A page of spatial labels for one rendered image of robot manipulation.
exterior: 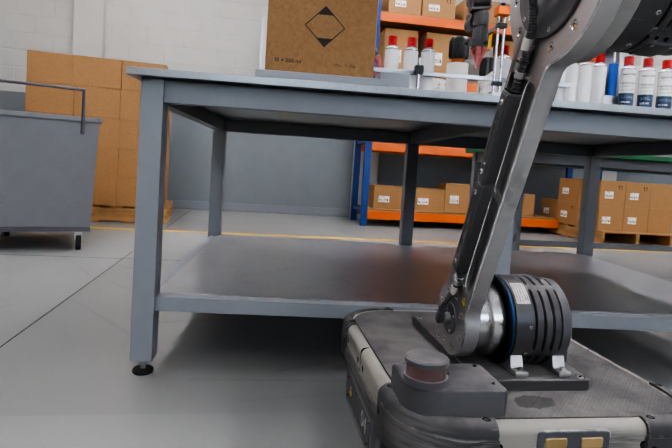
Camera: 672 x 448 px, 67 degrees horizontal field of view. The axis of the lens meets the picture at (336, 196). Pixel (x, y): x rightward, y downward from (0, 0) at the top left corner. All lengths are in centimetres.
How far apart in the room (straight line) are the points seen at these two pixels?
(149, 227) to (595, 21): 115
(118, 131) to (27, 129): 153
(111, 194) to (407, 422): 415
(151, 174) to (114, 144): 333
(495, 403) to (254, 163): 542
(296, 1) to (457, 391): 106
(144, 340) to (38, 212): 197
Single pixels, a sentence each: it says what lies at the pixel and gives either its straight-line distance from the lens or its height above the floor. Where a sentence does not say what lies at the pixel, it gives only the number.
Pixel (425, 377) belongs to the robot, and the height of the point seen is 30.
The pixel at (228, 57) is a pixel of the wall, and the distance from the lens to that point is 623.
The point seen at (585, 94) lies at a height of 93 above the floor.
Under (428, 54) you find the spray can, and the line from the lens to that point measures 190.
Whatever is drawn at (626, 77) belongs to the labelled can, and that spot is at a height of 100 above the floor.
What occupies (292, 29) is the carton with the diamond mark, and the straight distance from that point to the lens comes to 145.
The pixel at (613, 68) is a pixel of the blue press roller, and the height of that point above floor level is 105.
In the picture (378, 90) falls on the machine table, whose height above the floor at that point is 82.
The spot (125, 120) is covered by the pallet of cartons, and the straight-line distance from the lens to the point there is 476.
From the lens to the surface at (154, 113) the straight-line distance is 145.
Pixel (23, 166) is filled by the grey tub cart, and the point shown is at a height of 49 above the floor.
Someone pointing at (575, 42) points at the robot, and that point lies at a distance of 72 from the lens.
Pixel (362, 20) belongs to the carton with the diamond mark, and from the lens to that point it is 148.
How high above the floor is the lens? 61
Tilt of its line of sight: 3 degrees down
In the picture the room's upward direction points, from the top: 4 degrees clockwise
